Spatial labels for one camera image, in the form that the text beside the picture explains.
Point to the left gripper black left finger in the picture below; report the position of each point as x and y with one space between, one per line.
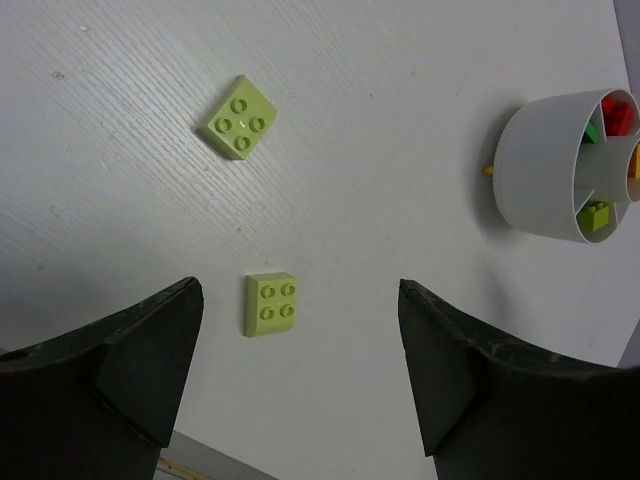
101 401

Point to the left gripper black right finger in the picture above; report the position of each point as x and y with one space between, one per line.
492 406

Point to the light green lego brick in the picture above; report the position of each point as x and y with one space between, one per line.
270 303

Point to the green black lego stack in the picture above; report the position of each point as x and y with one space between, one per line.
594 216

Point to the orange lego brick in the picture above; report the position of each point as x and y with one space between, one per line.
634 164

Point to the green long lego brick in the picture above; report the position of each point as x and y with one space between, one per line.
591 134

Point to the red lego brick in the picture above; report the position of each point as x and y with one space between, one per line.
618 117

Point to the pale green lego brick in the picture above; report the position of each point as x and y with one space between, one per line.
238 121

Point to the white round divided container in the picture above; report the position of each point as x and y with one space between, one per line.
543 175

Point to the aluminium table frame rail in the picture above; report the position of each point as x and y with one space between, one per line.
186 458

